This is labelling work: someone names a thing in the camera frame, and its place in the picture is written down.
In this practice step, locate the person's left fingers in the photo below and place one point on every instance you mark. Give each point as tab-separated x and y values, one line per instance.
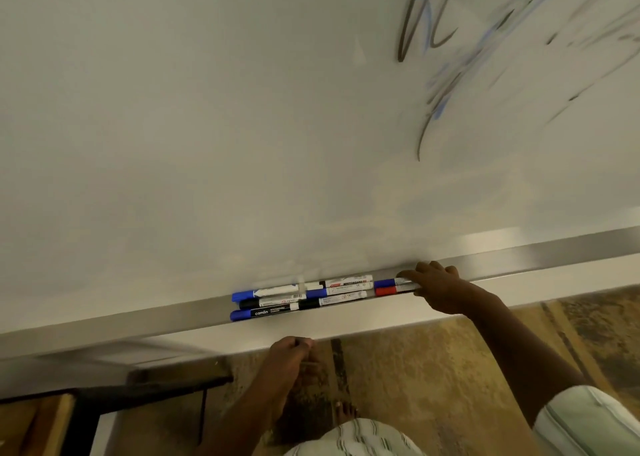
302	349

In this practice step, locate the wooden board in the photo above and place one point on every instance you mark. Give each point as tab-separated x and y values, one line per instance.
35	425

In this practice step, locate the dark table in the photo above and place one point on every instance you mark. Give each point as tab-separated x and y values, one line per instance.
125	395

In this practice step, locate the silver whiteboard marker tray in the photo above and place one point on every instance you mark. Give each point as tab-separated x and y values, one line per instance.
525	258

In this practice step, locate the person's right hand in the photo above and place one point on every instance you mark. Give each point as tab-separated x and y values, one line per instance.
445	290

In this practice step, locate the white whiteboard with scribbles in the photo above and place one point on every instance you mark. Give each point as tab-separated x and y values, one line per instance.
210	120

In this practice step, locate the person's right thumb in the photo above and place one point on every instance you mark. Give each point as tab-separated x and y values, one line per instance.
424	295

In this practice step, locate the person's left forearm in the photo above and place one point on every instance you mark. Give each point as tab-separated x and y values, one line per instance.
245	420

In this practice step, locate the person's left hand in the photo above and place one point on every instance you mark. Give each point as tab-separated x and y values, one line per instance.
290	363

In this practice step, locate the red whiteboard marker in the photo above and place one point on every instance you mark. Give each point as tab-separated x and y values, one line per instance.
387	291

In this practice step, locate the person's bare foot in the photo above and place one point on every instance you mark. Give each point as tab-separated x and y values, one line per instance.
346	411

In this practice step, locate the row of whiteboard markers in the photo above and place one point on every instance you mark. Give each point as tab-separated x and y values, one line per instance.
290	300

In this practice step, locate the blue capped whiteboard marker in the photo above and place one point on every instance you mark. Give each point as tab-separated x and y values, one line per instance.
384	283

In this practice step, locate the striped light shirt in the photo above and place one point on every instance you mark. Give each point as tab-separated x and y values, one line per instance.
585	425

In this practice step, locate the person's right forearm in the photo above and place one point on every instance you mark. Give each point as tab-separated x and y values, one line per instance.
520	350

